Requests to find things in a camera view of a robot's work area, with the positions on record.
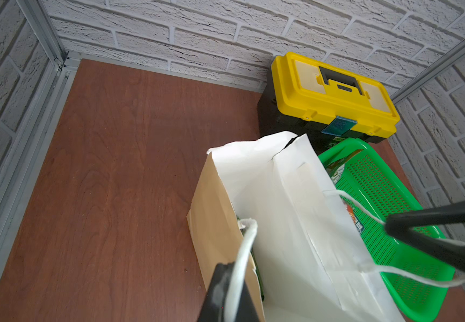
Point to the green plastic basket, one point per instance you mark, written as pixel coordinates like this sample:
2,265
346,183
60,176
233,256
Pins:
371,182

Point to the brown paper bag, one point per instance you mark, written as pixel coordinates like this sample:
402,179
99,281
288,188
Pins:
313,262

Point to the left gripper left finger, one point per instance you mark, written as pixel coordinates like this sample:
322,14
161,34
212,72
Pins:
213,308

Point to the yellow black toolbox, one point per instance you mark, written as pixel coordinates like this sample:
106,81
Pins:
328,104

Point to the green white bottom packet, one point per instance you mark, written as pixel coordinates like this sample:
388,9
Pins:
336,168

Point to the red small condiment packet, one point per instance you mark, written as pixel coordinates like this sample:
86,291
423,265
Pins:
357,222

